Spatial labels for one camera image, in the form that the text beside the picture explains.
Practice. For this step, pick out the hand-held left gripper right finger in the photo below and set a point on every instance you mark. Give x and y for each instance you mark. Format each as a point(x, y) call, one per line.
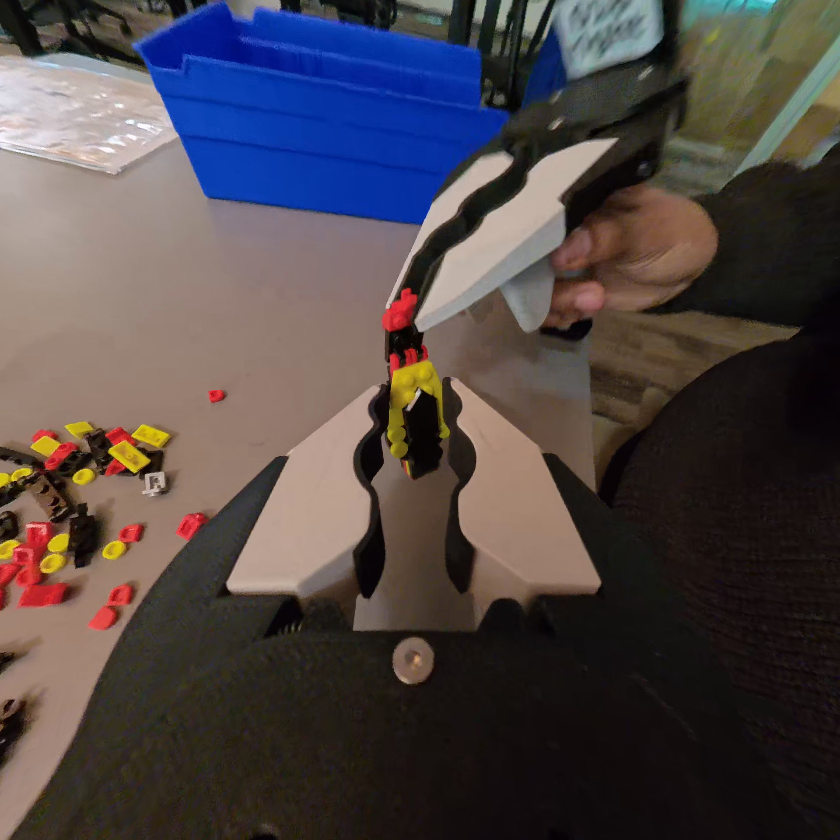
point(525, 518)

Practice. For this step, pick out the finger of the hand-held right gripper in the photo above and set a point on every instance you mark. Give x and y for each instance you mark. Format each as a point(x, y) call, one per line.
point(449, 203)
point(499, 256)

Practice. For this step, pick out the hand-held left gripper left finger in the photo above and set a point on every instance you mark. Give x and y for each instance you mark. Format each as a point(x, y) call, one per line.
point(302, 518)

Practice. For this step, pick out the black yellow red lego model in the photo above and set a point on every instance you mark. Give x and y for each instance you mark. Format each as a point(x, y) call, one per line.
point(410, 387)

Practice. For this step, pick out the person's right forearm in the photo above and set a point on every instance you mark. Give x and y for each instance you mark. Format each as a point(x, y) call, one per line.
point(774, 243)

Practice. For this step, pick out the red lego brick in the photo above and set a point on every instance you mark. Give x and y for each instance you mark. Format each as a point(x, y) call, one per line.
point(192, 525)

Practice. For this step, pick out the pile of loose lego pieces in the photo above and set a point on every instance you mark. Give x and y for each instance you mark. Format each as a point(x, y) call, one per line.
point(59, 499)

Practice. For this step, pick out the person's right hand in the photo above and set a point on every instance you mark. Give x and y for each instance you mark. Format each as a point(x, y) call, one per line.
point(643, 249)

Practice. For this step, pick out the blue plastic bin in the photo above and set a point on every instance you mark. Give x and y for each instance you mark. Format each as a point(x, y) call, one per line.
point(315, 144)
point(544, 72)

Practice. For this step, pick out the person's black sweater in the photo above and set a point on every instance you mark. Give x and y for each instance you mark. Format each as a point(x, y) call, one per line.
point(754, 525)

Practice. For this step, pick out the clear plastic bag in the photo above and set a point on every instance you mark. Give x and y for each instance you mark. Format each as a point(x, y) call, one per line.
point(72, 111)

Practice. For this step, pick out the black metal desk frame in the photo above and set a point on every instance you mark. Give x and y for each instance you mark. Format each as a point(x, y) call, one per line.
point(482, 26)

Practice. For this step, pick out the small grey lego bracket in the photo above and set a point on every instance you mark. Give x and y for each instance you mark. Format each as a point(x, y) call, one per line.
point(155, 484)

